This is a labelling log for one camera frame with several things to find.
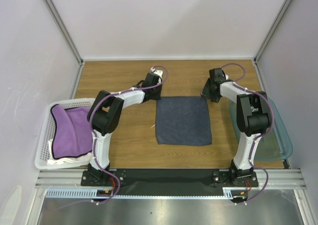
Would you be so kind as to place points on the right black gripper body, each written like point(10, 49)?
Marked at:
point(207, 93)

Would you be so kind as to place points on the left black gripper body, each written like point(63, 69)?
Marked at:
point(155, 92)

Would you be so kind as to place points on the dark blue towel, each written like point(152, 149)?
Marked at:
point(183, 120)

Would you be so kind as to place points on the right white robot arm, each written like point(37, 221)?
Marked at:
point(255, 118)

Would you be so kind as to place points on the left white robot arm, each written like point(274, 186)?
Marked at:
point(104, 117)

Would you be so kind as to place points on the clear blue plastic tray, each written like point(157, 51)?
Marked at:
point(277, 144)

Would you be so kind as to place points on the purple towel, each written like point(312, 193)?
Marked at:
point(73, 136)

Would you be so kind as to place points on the white towel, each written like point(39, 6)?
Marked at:
point(66, 160)

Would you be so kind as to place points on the white plastic laundry basket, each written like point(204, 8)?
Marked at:
point(48, 132)

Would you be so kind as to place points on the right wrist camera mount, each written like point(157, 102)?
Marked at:
point(225, 76)

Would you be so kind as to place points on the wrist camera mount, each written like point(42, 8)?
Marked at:
point(225, 76)
point(157, 71)

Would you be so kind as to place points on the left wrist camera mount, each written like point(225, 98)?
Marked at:
point(157, 71)

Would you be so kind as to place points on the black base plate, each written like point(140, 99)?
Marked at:
point(179, 182)

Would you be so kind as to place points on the aluminium frame rail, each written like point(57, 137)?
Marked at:
point(66, 183)

